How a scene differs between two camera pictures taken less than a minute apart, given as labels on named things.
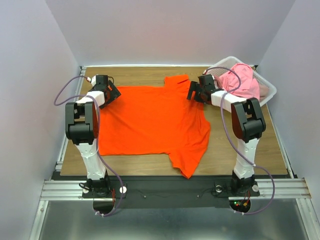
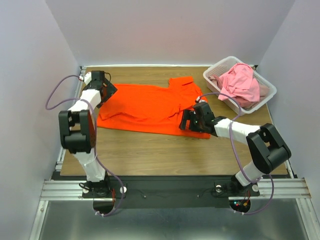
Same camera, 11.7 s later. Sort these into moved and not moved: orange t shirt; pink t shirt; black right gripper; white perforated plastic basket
Moved: orange t shirt; black right gripper
Not moved: white perforated plastic basket; pink t shirt
